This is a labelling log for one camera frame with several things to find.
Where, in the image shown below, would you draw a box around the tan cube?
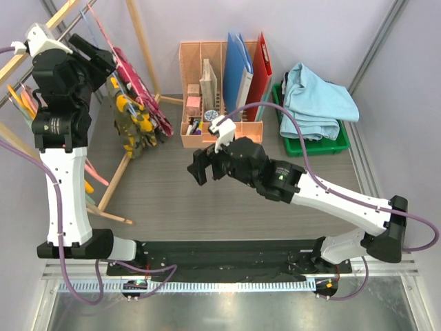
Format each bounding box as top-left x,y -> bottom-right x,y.
187,83 -> 201,97

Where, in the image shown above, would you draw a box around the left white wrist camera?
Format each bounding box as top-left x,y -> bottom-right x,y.
10,23 -> 73,57

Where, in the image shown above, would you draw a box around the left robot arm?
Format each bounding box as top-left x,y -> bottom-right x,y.
27,30 -> 146,276

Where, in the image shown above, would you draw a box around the red folder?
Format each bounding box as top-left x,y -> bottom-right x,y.
246,32 -> 273,105

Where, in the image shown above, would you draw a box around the yellow hanger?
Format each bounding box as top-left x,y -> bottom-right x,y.
6,84 -> 94,194

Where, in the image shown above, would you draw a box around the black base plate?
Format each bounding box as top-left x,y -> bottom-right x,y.
103,237 -> 356,284

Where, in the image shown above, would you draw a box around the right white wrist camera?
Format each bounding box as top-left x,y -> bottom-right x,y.
208,115 -> 236,154

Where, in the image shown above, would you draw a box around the metal rack rail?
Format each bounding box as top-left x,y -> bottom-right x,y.
1,1 -> 83,86

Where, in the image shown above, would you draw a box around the colourful patterned trousers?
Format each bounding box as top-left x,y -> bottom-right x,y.
279,71 -> 289,107

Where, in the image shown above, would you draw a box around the pink wire hanger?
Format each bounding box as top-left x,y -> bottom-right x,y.
88,5 -> 162,129

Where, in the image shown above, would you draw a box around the red patterned trousers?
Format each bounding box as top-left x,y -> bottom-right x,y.
113,48 -> 174,137

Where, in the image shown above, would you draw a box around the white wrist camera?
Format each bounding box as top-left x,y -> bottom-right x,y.
10,23 -> 73,57
208,115 -> 236,154

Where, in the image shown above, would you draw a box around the aluminium frame post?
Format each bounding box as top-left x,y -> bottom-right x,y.
345,0 -> 411,101

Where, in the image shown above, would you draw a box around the blue folder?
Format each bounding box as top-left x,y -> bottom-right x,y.
223,33 -> 254,114

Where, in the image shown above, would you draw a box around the peach desk organizer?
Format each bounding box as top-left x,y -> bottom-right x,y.
178,40 -> 264,150

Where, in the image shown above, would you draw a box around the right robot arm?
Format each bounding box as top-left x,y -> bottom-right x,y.
187,137 -> 408,273

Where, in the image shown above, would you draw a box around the round blue patterned tin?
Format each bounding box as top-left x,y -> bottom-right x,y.
203,110 -> 219,122

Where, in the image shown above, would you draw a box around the wooden block book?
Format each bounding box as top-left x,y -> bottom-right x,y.
199,58 -> 217,110

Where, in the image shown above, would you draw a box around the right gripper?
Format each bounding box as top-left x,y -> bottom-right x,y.
187,134 -> 258,190

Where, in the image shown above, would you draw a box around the pink cube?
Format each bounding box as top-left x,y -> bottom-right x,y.
185,96 -> 202,117

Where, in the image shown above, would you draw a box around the wooden clothes rack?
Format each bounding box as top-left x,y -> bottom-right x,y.
0,0 -> 184,227

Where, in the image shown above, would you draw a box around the pens in organizer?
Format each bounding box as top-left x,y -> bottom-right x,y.
186,118 -> 202,135

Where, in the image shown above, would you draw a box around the olive yellow patterned trousers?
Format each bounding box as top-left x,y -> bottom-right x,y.
105,76 -> 158,159

